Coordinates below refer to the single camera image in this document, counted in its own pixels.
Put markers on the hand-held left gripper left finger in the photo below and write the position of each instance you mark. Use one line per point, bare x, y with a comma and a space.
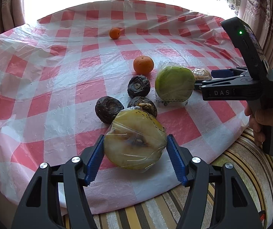
94, 159

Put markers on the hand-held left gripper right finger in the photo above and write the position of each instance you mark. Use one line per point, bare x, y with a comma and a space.
175, 162

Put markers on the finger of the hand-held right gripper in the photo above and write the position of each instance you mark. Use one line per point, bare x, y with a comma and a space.
222, 82
222, 73

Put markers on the plastic-wrapped brown walnut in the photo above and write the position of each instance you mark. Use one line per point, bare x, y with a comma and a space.
201, 74

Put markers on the plastic-wrapped yellow apple half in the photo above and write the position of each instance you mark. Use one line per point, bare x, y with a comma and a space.
131, 143

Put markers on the plastic-wrapped green apple half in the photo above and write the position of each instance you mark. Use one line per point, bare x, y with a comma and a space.
174, 83

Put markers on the large orange tangerine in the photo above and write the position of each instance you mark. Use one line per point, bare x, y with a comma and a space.
143, 64

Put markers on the small orange tangerine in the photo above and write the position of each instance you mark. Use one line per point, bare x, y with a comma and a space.
114, 33

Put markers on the person's right hand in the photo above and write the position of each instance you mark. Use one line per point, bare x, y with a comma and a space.
254, 124

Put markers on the dark water chestnut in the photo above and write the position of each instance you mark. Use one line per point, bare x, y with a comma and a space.
138, 85
138, 102
109, 109

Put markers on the striped sofa cushion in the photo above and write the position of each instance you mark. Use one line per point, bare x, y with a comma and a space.
241, 179

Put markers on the floral lace curtain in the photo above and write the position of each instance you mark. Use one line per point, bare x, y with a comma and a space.
253, 2

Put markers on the red white checked tablecloth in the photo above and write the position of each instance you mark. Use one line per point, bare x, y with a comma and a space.
55, 88

